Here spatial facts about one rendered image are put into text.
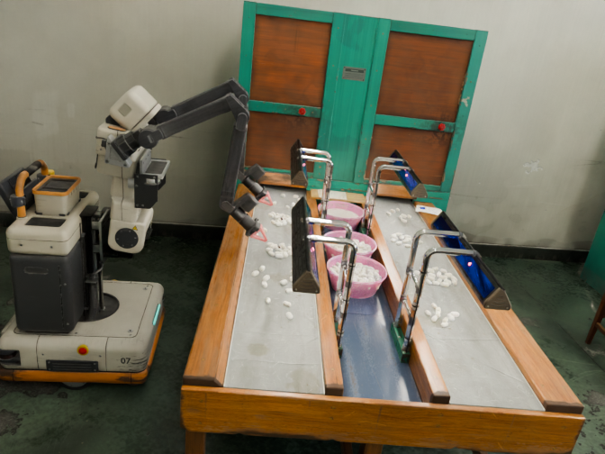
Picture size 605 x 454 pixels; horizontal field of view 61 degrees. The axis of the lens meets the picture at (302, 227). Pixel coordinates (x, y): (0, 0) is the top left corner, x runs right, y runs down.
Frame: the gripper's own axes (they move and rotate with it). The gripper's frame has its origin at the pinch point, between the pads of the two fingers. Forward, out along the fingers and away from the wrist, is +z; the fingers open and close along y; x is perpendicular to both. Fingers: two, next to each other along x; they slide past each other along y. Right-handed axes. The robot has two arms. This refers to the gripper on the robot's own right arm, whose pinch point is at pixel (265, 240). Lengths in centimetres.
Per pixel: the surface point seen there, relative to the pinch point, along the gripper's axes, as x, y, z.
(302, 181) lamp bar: -28.1, 12.9, -5.8
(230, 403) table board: 13, -92, 4
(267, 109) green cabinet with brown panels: -28, 91, -33
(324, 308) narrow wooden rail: -12, -46, 22
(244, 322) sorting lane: 9, -55, 2
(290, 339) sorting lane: -2, -63, 14
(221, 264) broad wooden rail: 15.0, -18.0, -9.4
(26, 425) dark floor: 124, -36, -17
